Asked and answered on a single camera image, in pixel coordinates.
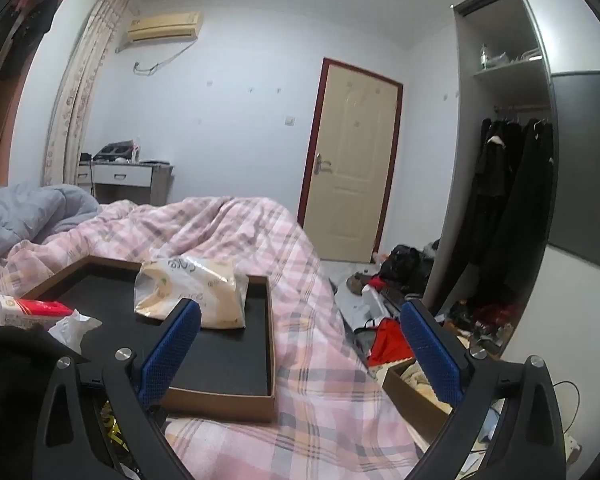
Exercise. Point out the black bag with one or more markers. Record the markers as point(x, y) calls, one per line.
point(405, 265)

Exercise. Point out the white nightstand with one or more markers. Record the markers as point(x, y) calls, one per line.
point(122, 175)

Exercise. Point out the black hanging coat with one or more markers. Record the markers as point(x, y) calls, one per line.
point(495, 185)
point(530, 210)

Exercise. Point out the white plastic clutter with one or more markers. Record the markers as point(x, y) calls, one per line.
point(517, 58)

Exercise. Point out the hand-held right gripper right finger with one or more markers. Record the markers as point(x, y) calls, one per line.
point(430, 350)

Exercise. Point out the wooden closet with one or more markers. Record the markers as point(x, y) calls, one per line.
point(10, 125)

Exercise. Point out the black yellow packet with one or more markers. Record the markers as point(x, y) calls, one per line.
point(112, 425)

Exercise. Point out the red cloth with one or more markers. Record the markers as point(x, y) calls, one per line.
point(495, 312)

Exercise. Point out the grey duvet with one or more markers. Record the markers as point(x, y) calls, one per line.
point(25, 215)

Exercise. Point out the cream cloth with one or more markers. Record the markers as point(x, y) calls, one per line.
point(415, 380)

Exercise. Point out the green label bottle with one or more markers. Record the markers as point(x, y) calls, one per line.
point(484, 60)

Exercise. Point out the white crumpled plastic bag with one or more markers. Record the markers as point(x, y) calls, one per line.
point(72, 330)

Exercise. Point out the white sliding wardrobe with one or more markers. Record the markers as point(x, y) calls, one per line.
point(580, 35)

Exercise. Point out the black tray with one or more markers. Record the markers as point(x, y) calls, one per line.
point(112, 151)

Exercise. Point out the silver metal case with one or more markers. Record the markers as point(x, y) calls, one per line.
point(392, 299)

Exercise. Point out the red white tissue pack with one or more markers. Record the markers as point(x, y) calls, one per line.
point(30, 307)

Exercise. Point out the clear plastic bottle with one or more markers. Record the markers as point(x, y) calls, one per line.
point(136, 152)

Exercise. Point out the pink plaid quilt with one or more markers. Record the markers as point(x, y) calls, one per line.
point(280, 260)

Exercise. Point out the black hanging shirt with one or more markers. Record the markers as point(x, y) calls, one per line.
point(30, 35)

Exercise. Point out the black knit hat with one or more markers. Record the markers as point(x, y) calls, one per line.
point(10, 375)

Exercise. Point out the brown shoe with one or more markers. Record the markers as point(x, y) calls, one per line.
point(360, 284)

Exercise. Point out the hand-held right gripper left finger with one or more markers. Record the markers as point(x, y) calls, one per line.
point(172, 350)

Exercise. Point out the beige tissue pack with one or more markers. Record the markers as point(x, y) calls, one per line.
point(205, 285)

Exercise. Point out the cream air conditioner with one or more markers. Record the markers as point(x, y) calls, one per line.
point(165, 27)

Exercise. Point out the brown cardboard tray box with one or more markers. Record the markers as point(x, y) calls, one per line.
point(220, 360)

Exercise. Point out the floral curtain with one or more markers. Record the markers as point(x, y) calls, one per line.
point(80, 110)

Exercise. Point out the red bag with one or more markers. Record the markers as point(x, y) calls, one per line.
point(390, 342)

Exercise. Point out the white shopping bag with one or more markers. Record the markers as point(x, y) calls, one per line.
point(360, 307)

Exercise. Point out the cream door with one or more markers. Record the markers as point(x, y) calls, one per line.
point(350, 160)

